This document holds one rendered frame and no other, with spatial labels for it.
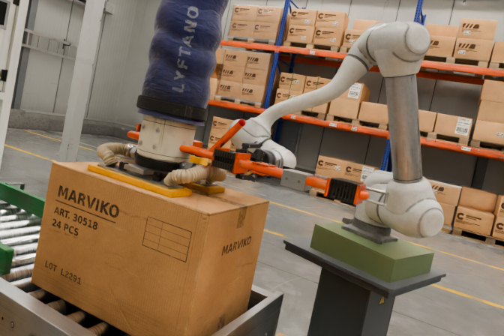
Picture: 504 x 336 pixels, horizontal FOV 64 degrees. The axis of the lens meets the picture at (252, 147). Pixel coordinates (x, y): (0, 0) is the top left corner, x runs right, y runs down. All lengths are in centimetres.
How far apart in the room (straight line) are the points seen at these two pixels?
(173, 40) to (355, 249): 98
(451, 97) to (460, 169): 154
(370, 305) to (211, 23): 119
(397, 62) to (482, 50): 700
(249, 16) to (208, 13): 831
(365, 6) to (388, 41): 885
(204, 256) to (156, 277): 16
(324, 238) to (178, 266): 73
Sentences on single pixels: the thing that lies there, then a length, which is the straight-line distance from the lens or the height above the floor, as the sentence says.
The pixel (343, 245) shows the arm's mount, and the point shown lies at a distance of 162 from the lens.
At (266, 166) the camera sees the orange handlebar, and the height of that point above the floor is 109.
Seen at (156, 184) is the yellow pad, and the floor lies 97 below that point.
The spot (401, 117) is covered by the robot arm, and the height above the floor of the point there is 132.
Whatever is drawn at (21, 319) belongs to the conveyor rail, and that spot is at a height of 56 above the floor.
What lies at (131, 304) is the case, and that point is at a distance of 125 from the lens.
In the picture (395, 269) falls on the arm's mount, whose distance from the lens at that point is 156.
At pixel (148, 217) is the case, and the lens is 116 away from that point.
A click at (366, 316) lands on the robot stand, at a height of 56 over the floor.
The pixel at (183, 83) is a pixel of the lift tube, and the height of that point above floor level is 127.
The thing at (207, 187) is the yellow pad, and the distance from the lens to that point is 130.
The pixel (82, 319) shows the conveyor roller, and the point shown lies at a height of 54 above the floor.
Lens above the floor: 119
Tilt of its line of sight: 3 degrees down
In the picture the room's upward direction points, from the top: 12 degrees clockwise
